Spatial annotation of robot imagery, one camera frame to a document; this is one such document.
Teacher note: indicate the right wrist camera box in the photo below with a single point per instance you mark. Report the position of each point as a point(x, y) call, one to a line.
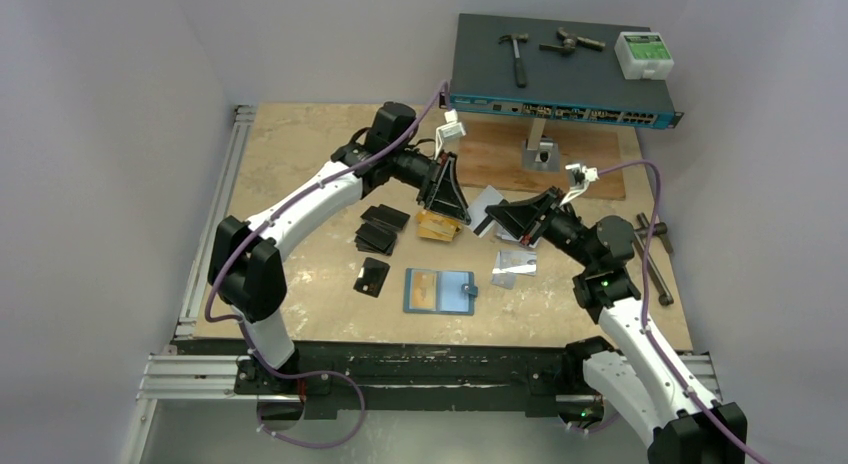
point(580, 177)

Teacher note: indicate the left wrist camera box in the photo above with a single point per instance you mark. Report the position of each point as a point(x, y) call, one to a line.
point(452, 130)

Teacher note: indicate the silver VIP credit card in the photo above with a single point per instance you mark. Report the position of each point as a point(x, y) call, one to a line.
point(481, 222)

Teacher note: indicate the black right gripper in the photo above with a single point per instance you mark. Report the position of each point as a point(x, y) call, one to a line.
point(542, 215)

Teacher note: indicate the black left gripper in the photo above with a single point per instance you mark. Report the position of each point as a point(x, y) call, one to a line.
point(447, 199)

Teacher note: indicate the metal stand post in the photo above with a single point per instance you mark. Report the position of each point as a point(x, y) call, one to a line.
point(540, 153)

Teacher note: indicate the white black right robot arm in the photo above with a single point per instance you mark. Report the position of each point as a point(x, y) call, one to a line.
point(646, 382)

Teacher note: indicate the dark metal clamp tool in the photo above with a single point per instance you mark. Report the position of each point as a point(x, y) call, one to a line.
point(569, 43)

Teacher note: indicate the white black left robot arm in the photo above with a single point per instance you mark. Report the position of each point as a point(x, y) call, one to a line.
point(247, 264)

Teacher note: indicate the orange credit card stack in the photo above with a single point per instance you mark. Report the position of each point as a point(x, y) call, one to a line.
point(432, 226)

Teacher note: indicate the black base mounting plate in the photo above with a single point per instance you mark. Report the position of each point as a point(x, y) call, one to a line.
point(333, 376)

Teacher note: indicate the small grey hammer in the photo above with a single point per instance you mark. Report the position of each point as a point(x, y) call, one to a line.
point(519, 72)

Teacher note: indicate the plywood board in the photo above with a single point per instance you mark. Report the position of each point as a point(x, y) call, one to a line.
point(491, 152)

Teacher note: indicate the aluminium frame rail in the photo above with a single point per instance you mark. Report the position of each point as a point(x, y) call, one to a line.
point(274, 148)

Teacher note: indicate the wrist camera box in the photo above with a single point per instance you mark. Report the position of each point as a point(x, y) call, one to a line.
point(580, 177)
point(452, 130)

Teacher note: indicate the white green electrical box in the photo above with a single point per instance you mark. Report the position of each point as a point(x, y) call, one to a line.
point(643, 56)

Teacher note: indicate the blue leather card holder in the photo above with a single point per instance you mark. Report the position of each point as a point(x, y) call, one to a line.
point(457, 293)

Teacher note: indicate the blue network switch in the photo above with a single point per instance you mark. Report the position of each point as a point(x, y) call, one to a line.
point(586, 86)

